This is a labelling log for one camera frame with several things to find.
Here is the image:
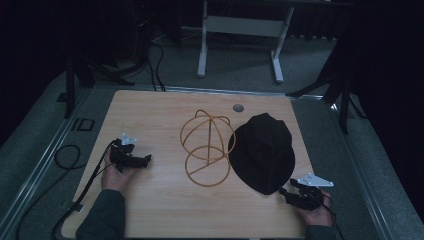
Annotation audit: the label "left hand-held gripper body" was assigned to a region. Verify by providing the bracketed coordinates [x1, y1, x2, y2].
[109, 132, 138, 173]

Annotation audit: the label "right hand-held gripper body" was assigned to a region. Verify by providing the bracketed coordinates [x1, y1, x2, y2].
[295, 172, 335, 212]

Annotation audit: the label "black hat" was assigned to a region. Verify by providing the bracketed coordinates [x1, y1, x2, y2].
[227, 112, 296, 196]

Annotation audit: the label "person's right hand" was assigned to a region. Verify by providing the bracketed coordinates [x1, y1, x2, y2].
[298, 190, 335, 228]

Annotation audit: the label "person's left hand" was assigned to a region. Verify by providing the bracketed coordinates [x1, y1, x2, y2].
[100, 153, 138, 194]

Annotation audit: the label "black tripod stand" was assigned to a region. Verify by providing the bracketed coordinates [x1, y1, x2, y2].
[288, 49, 368, 136]
[56, 49, 136, 120]

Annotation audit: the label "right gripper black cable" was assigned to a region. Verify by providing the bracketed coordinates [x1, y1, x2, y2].
[320, 192, 346, 240]

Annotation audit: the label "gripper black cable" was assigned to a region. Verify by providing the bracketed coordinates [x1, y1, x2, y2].
[51, 139, 118, 240]
[320, 192, 346, 240]

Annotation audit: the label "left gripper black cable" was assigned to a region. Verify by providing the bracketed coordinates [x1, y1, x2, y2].
[51, 139, 118, 240]

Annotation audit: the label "metal floor rail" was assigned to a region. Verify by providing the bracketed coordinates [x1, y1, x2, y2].
[328, 101, 398, 240]
[133, 83, 324, 100]
[0, 87, 93, 231]

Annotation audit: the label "black looped floor cable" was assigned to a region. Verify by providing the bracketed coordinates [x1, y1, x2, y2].
[14, 144, 82, 240]

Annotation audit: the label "gold wire hat stand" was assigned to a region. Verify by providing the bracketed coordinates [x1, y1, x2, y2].
[179, 109, 237, 188]

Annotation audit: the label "black hanging cables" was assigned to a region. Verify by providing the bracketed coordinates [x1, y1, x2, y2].
[133, 0, 168, 92]

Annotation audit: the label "white desk frame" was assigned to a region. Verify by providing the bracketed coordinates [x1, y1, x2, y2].
[196, 0, 296, 84]

